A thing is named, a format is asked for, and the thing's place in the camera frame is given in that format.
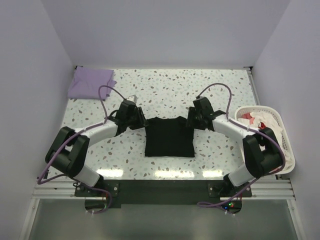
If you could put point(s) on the white red print t shirt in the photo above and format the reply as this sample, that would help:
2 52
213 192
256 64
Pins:
261 120

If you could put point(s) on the folded purple t shirt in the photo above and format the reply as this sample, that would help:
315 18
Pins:
87 81

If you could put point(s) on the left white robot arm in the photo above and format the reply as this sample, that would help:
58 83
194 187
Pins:
68 151

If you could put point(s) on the aluminium frame rail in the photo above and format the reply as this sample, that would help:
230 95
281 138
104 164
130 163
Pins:
264 189

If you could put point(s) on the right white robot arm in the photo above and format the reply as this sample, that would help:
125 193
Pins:
262 152

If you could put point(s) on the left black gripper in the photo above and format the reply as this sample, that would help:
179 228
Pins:
141 121

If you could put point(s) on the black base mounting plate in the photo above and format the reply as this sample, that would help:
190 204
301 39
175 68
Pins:
203 193

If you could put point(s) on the white laundry basket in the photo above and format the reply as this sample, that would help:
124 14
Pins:
245 109

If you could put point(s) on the black t shirt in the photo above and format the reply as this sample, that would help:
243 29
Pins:
169 137

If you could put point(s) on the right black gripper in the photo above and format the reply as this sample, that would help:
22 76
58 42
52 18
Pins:
192 112

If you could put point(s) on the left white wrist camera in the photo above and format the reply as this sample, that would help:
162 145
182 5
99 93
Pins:
133 98

